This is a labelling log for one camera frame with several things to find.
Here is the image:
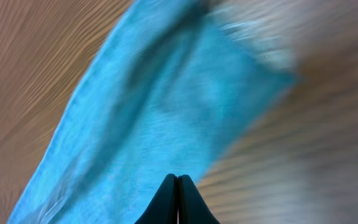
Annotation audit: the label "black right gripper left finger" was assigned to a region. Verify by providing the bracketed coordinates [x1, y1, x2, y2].
[135, 174, 178, 224]

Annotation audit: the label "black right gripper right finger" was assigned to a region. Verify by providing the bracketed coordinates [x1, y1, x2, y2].
[178, 175, 219, 224]

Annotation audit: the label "light blue denim jeans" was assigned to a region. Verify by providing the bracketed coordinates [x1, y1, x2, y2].
[8, 0, 296, 223]

